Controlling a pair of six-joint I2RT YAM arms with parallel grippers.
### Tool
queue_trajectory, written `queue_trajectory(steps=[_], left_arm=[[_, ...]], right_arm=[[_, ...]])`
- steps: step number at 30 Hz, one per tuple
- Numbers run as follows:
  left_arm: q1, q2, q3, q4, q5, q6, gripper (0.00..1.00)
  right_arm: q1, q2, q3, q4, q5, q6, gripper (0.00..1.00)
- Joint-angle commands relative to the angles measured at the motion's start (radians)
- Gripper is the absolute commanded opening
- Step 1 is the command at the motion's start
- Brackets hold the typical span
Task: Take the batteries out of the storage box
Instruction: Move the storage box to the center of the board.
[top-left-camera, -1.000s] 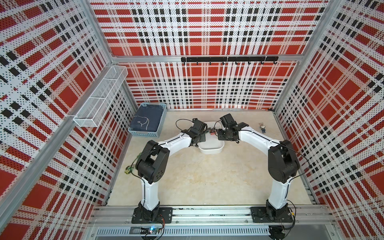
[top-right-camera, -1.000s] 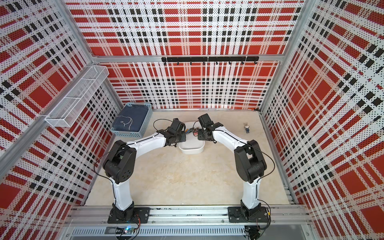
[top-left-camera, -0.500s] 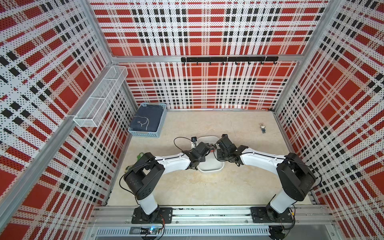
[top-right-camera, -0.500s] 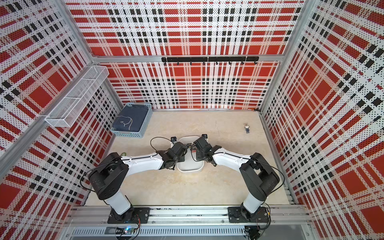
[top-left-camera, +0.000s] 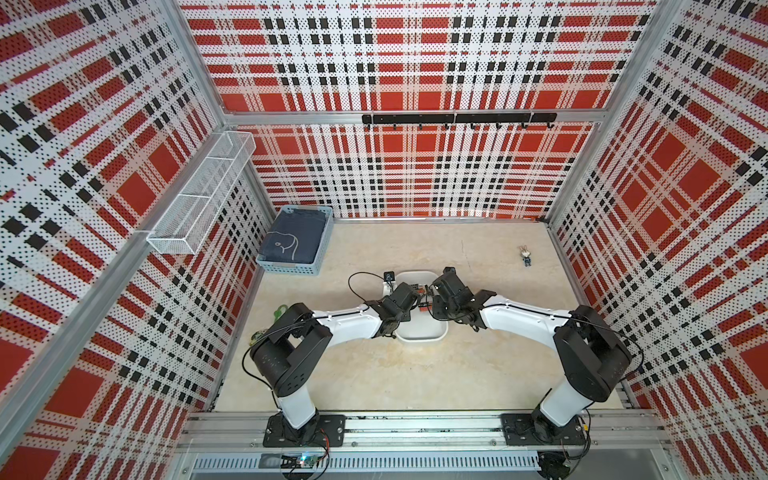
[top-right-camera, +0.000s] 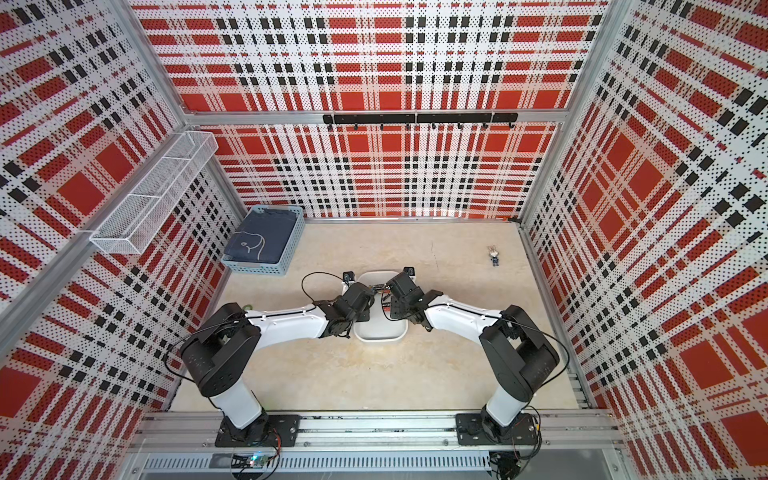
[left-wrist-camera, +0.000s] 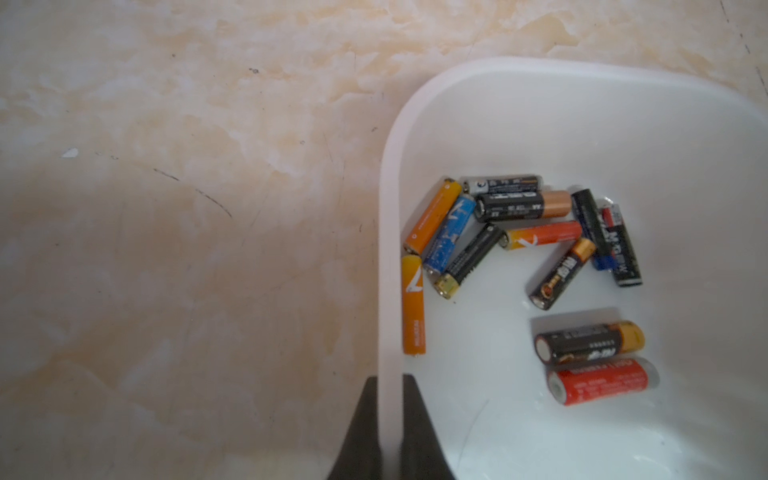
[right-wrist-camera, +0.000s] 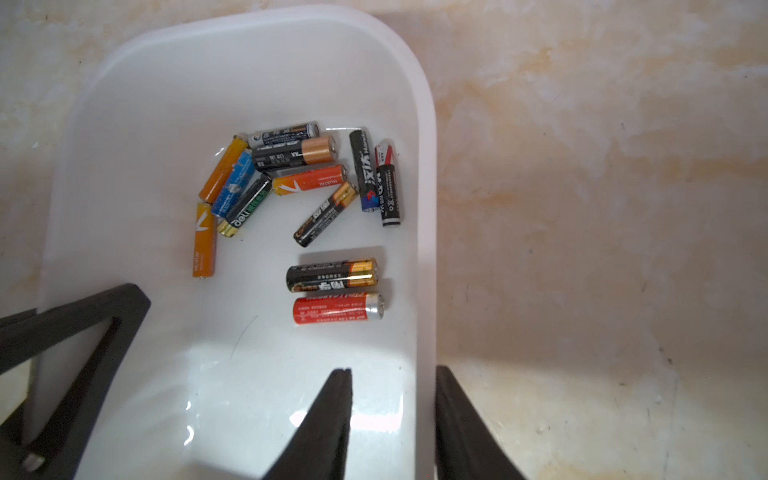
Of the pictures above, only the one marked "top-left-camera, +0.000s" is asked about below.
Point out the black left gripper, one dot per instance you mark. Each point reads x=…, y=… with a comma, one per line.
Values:
x=406, y=317

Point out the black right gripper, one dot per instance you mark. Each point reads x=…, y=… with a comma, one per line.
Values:
x=436, y=302

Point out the white oval storage box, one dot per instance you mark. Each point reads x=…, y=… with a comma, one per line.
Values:
x=422, y=327

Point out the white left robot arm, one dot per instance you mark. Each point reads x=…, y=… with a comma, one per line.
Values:
x=288, y=352

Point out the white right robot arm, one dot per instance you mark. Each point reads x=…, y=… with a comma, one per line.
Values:
x=593, y=356

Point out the light blue plastic basket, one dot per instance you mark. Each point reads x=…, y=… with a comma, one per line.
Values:
x=313, y=268

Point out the folded blue denim garment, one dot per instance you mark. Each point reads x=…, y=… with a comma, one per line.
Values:
x=294, y=237

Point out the green circuit board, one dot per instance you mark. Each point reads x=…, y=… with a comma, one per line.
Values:
x=300, y=461

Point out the small rabbit figure keychain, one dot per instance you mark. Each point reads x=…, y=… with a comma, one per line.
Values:
x=526, y=256

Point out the green carabiner keychain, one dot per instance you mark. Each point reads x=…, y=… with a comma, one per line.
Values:
x=259, y=334

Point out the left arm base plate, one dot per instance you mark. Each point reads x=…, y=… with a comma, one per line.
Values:
x=322, y=429

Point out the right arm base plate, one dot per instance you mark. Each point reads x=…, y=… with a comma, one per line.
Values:
x=538, y=430

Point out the black hook rail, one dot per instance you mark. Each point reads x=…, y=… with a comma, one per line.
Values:
x=521, y=118

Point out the white wire mesh shelf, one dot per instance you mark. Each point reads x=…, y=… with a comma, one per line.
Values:
x=187, y=222

